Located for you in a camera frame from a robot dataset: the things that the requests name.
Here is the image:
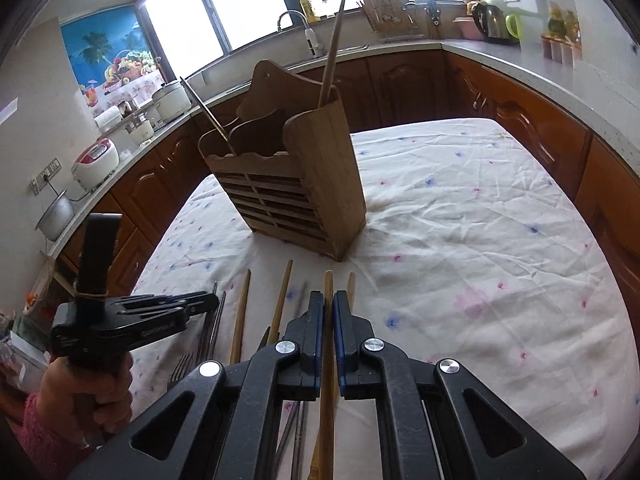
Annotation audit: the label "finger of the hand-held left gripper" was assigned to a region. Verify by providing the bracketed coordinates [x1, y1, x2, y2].
[120, 291, 221, 317]
[134, 309, 191, 349]

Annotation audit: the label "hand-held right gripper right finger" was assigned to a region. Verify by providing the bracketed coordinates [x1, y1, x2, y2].
[333, 290, 587, 480]

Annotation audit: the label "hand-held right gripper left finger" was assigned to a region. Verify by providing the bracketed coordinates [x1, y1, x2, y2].
[65, 290, 326, 480]

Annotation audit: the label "metal chopstick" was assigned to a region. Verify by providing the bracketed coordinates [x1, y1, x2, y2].
[294, 282, 307, 480]
[197, 282, 219, 361]
[180, 77, 236, 156]
[212, 291, 227, 356]
[275, 402, 298, 466]

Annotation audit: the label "metal fork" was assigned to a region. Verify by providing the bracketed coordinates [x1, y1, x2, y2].
[172, 352, 196, 386]

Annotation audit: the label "wooden utensil holder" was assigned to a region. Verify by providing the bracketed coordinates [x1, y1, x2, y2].
[197, 59, 368, 263]

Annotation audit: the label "person's left forearm pink sleeve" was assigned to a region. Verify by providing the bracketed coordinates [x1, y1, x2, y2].
[21, 391, 98, 480]

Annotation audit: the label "person's left hand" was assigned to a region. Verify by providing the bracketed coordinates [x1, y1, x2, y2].
[39, 351, 136, 449]

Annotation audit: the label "clutter of bags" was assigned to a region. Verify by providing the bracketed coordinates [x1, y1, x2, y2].
[0, 260, 57, 386]

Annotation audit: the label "aluminium pot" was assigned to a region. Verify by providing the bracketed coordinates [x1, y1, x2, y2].
[35, 190, 77, 242]

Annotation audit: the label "white and red rice cooker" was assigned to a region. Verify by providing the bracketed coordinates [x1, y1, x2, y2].
[70, 137, 121, 192]

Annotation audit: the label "white floral tablecloth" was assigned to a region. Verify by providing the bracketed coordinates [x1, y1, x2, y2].
[127, 117, 636, 480]

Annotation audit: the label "small white electric pot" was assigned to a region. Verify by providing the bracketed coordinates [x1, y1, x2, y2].
[122, 112, 156, 147]

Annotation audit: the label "white plastic container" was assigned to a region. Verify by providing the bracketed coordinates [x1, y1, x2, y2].
[95, 105, 123, 131]

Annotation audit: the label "large white rice cooker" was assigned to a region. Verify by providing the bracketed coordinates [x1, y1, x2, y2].
[151, 80, 193, 122]

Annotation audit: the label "steel kitchen sink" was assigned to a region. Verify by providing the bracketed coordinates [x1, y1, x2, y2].
[285, 45, 371, 68]

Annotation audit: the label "chrome kitchen faucet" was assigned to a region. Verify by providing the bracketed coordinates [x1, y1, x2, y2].
[276, 10, 326, 58]

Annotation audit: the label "kitchen window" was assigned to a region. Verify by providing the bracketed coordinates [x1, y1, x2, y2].
[135, 0, 481, 78]

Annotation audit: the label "speckled kitchen countertop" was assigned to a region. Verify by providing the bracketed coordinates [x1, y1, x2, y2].
[42, 35, 640, 261]

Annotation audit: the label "knife block with tools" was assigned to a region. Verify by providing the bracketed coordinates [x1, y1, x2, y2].
[425, 0, 444, 38]

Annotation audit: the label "wooden cutting board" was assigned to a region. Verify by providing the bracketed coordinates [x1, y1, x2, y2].
[359, 0, 407, 31]

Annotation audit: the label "pink plastic container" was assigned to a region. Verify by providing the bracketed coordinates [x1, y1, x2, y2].
[452, 16, 483, 40]

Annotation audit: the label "steel electric kettle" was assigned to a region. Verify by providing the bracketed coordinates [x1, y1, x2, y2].
[472, 2, 518, 46]

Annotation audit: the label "row of spice jars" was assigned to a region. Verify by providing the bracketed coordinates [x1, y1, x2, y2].
[540, 34, 583, 68]

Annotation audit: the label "yellow drink bottle green label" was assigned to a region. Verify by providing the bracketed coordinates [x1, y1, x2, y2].
[546, 2, 566, 38]

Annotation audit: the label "wall power outlet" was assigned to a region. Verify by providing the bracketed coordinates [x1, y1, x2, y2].
[29, 157, 62, 196]

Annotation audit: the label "tropical fruit wall poster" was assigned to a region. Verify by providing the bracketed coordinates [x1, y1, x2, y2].
[60, 7, 166, 108]

